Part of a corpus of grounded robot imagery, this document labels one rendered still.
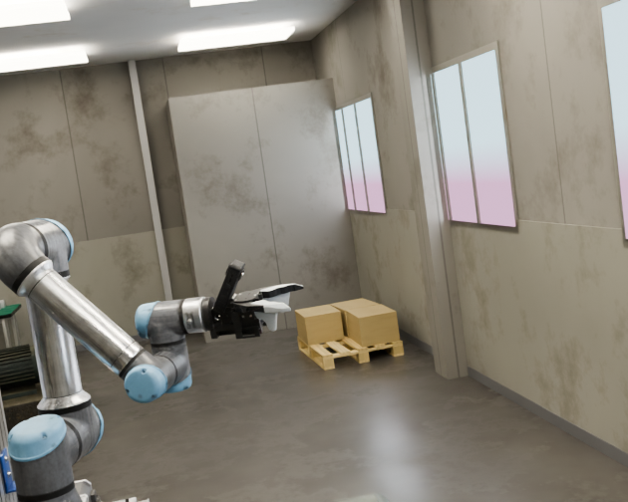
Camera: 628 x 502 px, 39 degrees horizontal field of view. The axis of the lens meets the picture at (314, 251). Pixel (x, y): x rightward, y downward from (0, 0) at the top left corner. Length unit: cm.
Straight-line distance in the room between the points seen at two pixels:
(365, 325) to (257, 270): 238
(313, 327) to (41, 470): 666
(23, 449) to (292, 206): 835
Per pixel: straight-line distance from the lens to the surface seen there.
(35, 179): 1090
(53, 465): 192
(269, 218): 1005
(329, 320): 847
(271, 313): 178
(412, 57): 695
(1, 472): 221
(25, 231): 190
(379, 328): 806
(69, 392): 202
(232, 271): 182
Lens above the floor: 185
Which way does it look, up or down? 6 degrees down
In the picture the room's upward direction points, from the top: 8 degrees counter-clockwise
